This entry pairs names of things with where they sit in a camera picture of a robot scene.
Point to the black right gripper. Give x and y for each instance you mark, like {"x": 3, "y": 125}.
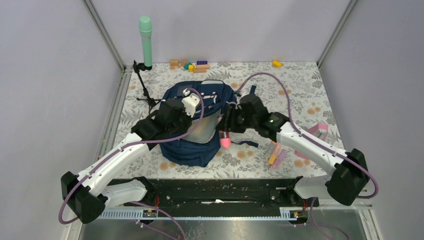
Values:
{"x": 224, "y": 124}

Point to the navy blue student backpack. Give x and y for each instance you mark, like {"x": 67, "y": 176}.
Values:
{"x": 199, "y": 147}

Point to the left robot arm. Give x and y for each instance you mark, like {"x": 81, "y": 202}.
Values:
{"x": 87, "y": 194}

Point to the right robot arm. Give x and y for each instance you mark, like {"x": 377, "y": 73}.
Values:
{"x": 346, "y": 171}

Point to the yellow orange highlighter pen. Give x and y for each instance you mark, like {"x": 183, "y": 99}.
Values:
{"x": 274, "y": 154}

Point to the pink highlighter pen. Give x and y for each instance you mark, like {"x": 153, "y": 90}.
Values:
{"x": 278, "y": 160}

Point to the long wooden block rear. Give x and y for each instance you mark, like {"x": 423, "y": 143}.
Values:
{"x": 203, "y": 66}

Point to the long wooden block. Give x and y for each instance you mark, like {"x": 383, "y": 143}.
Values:
{"x": 203, "y": 66}
{"x": 199, "y": 70}

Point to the long wooden block front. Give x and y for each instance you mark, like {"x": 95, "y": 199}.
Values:
{"x": 199, "y": 70}

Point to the yellow block far right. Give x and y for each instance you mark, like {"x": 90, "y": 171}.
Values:
{"x": 277, "y": 64}

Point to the purple studded toy brick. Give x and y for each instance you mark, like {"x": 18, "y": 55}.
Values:
{"x": 202, "y": 62}

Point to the teal toy block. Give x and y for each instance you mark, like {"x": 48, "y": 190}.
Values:
{"x": 187, "y": 66}

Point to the brown wooden block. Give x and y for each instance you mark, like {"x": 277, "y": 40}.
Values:
{"x": 184, "y": 62}

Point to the pink box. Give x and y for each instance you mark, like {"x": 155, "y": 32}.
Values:
{"x": 319, "y": 131}

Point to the light wooden cube block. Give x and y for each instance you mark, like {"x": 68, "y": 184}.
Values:
{"x": 174, "y": 62}

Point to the black tripod stand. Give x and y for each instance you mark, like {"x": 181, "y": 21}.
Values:
{"x": 151, "y": 102}

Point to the green microphone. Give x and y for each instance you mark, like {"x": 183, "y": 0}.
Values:
{"x": 146, "y": 29}

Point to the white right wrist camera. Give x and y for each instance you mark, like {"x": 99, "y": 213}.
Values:
{"x": 232, "y": 106}

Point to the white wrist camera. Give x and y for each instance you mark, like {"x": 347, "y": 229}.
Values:
{"x": 232, "y": 106}
{"x": 190, "y": 101}

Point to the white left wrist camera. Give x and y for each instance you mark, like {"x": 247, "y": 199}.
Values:
{"x": 190, "y": 101}

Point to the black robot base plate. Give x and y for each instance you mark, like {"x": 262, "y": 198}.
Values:
{"x": 255, "y": 192}

